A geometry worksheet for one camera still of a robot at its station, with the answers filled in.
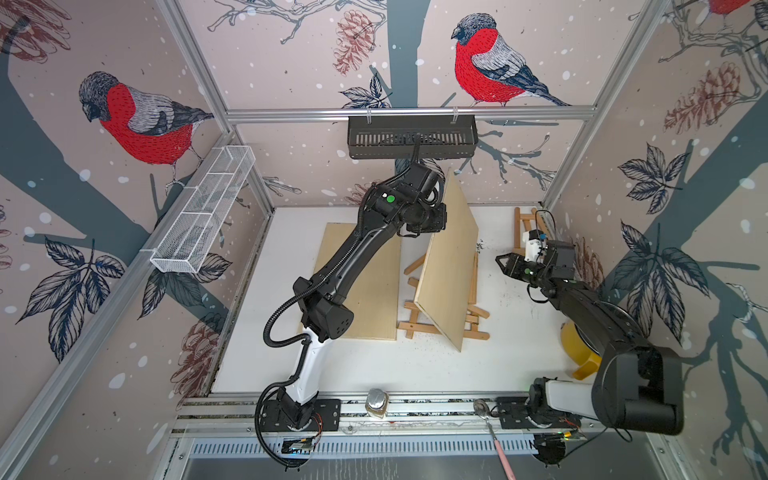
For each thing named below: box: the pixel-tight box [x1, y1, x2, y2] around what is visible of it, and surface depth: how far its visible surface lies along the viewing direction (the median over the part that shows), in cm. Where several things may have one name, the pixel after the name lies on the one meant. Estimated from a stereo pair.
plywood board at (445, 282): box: [414, 167, 479, 352], surface depth 83 cm
